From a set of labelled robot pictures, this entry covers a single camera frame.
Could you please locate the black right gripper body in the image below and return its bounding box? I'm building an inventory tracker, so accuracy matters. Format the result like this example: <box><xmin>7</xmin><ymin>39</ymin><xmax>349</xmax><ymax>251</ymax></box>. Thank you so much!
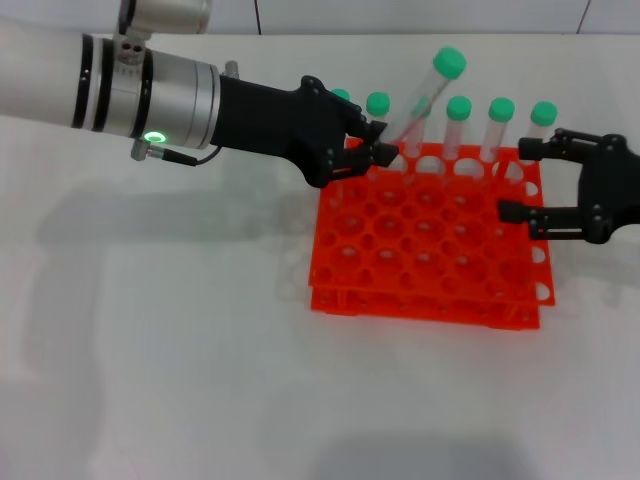
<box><xmin>574</xmin><ymin>132</ymin><xmax>640</xmax><ymax>246</ymax></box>

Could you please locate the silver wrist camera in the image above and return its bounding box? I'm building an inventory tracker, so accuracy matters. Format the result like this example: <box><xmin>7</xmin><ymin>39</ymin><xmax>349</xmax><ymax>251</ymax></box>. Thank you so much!
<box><xmin>117</xmin><ymin>0</ymin><xmax>212</xmax><ymax>37</ymax></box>

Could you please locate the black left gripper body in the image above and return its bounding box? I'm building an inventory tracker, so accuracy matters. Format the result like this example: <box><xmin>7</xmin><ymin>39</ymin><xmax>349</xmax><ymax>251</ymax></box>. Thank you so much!
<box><xmin>214</xmin><ymin>74</ymin><xmax>364</xmax><ymax>189</ymax></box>

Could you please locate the orange test tube rack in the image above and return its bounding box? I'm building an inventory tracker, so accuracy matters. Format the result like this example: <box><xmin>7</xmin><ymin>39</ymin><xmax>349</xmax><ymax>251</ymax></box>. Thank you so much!
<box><xmin>305</xmin><ymin>137</ymin><xmax>557</xmax><ymax>331</ymax></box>

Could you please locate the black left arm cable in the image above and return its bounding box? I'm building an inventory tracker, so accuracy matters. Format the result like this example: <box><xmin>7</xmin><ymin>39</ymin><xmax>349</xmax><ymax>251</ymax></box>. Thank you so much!
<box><xmin>130</xmin><ymin>140</ymin><xmax>222</xmax><ymax>167</ymax></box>

